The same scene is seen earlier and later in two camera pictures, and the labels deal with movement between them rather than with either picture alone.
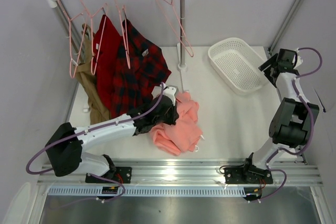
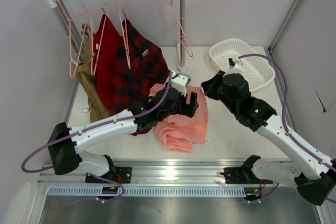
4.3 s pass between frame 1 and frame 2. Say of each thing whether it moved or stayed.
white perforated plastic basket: stayed
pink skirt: moved
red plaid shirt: stayed
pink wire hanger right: stayed
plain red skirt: stayed
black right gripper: moved
